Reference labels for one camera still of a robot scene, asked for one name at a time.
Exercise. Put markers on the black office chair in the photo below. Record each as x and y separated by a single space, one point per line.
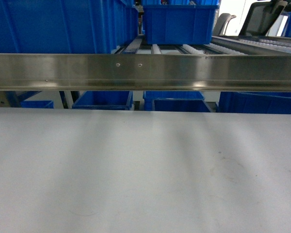
261 16

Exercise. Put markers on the blue bin under shelf right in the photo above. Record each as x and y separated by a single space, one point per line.
255 102

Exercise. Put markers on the stainless steel shelf rack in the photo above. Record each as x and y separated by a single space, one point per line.
229 63

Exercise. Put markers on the blue bin under shelf left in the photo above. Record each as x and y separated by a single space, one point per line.
105 100

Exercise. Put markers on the blue bin under shelf middle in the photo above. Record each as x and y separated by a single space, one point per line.
175 101

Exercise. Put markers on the blue bin under shelf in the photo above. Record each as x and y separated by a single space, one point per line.
105 100
175 101
255 102

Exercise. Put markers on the blue bin left on shelf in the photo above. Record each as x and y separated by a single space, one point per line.
66 26

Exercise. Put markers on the large blue bin on shelf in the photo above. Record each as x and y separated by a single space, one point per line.
179 24

